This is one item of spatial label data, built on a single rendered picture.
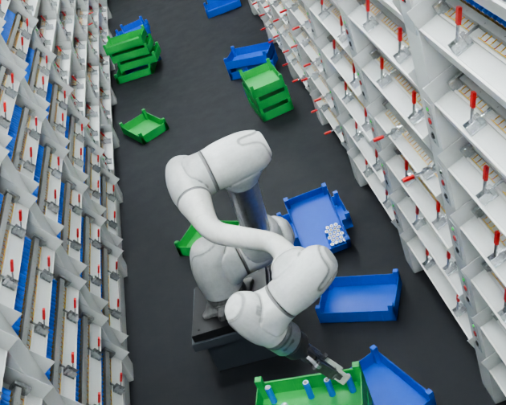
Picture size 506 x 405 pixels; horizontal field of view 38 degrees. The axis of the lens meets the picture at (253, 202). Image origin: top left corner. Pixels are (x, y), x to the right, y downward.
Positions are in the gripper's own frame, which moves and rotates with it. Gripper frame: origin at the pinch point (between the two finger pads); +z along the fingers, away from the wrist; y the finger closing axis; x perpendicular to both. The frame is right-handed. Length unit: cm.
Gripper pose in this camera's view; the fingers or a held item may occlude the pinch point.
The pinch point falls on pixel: (336, 371)
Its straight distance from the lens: 201.5
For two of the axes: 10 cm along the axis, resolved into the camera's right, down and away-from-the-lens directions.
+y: 4.0, 4.1, -8.2
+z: 6.5, 5.1, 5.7
